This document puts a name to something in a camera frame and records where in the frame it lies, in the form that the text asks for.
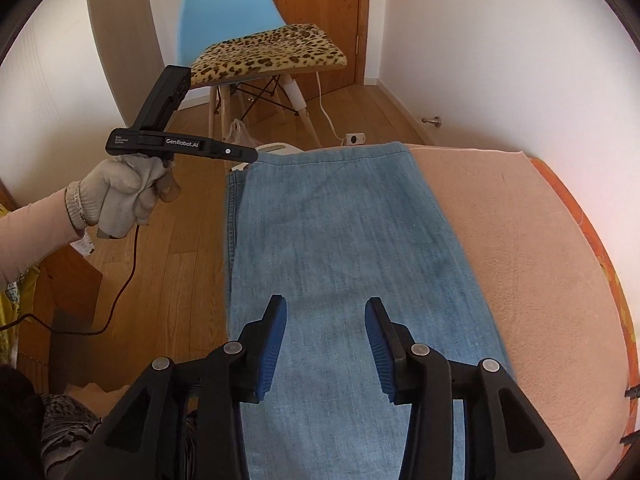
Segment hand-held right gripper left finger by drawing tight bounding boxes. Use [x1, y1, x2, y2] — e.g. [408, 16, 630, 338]
[65, 294, 289, 480]

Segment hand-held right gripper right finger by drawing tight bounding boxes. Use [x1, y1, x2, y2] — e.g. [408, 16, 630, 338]
[364, 297, 576, 480]

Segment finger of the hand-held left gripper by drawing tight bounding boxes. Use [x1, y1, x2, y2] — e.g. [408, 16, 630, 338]
[215, 141, 259, 164]

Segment light blue denim pants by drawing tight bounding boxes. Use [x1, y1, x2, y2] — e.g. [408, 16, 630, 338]
[225, 141, 516, 480]

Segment person's left forearm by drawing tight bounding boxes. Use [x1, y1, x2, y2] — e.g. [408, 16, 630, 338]
[0, 189, 81, 286]

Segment person's left hand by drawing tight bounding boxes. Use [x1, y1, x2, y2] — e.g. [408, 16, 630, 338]
[65, 152, 168, 239]

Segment clear plastic bag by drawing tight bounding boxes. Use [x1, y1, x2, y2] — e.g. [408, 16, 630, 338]
[222, 118, 262, 149]

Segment white plastic appliance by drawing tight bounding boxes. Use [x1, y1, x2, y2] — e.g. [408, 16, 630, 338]
[257, 142, 304, 156]

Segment light blue plastic chair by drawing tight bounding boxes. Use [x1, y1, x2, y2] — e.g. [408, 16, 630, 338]
[177, 0, 322, 150]

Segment brown wooden furniture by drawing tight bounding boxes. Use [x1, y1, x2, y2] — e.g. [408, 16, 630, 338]
[20, 247, 104, 363]

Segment peach blanket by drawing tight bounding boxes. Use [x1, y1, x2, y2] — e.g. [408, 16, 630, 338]
[402, 142, 636, 480]

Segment zebra print clothing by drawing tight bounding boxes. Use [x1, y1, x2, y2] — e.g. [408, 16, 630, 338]
[39, 392, 107, 480]

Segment yellow patterned cloth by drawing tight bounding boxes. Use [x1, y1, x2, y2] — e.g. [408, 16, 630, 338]
[0, 264, 27, 363]

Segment white power cable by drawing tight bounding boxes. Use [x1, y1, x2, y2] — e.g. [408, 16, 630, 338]
[315, 72, 351, 142]

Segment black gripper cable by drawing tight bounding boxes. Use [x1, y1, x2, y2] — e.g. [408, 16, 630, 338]
[0, 225, 139, 337]

